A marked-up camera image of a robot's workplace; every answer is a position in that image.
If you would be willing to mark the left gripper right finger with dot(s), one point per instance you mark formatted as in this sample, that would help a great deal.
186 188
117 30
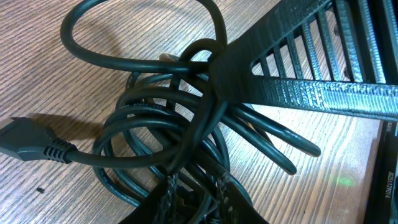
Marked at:
233 206

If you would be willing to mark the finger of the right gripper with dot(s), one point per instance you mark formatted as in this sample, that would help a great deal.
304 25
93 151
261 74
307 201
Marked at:
328 56

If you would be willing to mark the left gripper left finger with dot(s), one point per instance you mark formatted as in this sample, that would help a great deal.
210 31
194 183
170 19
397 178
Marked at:
160 205

